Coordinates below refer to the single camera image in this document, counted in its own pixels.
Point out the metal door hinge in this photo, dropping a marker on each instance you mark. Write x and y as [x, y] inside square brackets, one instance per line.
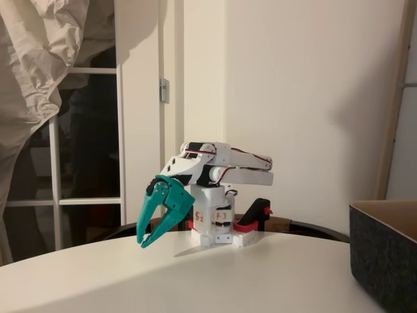
[164, 91]

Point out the beige crumpled curtain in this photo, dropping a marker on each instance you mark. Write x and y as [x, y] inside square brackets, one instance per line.
[26, 65]

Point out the teal gripper black servo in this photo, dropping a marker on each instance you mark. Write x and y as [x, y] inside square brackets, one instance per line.
[174, 194]

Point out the wooden framed translucent screen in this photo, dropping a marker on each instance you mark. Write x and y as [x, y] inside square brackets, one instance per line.
[390, 130]

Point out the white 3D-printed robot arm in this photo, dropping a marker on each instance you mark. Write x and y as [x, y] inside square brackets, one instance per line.
[247, 176]

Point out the thin metal rod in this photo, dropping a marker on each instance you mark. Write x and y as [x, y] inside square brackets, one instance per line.
[408, 85]

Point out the dark grey felt box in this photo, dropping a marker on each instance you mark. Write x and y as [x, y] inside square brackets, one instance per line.
[381, 257]

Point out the black and red clamp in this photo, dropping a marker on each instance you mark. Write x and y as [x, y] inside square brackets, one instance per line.
[191, 225]
[255, 210]

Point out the white glazed door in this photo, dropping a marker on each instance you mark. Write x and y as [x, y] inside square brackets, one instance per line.
[140, 130]

